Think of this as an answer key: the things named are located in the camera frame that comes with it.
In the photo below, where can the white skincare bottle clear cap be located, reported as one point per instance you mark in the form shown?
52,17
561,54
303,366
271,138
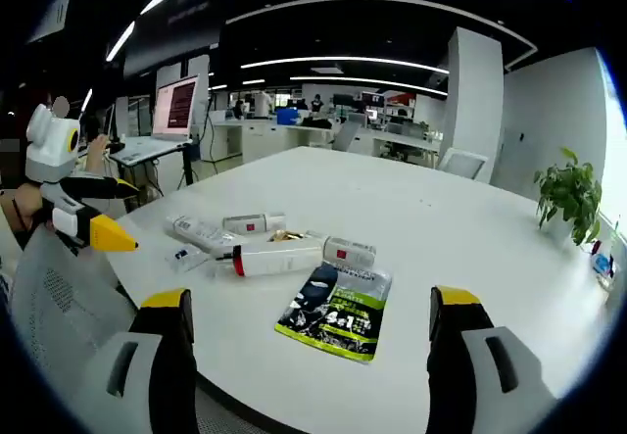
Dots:
206,233

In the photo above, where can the small clear skincare sachet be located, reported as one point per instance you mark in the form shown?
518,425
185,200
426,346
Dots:
183,256

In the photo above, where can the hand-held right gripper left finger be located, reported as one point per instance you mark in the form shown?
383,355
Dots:
161,355

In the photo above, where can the dark hanging ceiling screen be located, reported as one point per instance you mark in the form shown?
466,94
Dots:
171,42

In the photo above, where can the gold foil skincare sachet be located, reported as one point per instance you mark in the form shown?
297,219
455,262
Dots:
286,236

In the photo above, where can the white standing desk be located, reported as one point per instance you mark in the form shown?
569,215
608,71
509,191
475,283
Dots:
147,147

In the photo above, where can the blue storage bin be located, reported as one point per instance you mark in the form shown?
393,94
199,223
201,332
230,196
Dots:
288,116

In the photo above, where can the dark green skincare sachet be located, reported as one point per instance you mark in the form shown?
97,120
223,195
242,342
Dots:
333,316

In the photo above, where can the green potted plant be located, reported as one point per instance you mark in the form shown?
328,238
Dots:
568,189

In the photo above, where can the small blue white box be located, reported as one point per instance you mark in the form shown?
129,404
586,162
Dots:
601,262

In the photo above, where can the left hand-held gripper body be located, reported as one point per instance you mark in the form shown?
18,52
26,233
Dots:
49,150

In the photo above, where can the light grey mesh office chair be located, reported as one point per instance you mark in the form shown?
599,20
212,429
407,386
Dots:
54,306

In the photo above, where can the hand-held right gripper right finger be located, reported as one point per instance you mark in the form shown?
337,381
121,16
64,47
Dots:
460,365

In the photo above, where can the white skincare bottle red collar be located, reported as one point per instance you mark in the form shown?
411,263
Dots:
284,257

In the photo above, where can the long white office desk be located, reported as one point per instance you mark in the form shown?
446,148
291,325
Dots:
274,142

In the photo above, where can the white laptop pink screen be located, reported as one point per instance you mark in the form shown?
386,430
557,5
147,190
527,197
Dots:
174,106

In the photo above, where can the ceiling air conditioner unit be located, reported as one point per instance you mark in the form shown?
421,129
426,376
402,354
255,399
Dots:
51,15

